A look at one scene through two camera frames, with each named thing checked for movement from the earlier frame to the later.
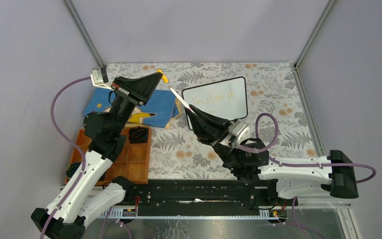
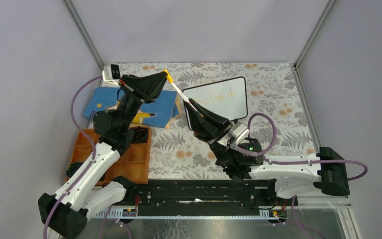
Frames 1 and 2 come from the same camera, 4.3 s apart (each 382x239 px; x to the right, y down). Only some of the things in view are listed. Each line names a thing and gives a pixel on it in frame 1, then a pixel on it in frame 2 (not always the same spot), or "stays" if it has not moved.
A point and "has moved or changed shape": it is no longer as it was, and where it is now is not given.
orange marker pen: [182, 99] has moved or changed shape
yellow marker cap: [163, 77] has moved or changed shape
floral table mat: [277, 118] stays
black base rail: [205, 193] stays
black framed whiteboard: [225, 99] stays
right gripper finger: [208, 133] stays
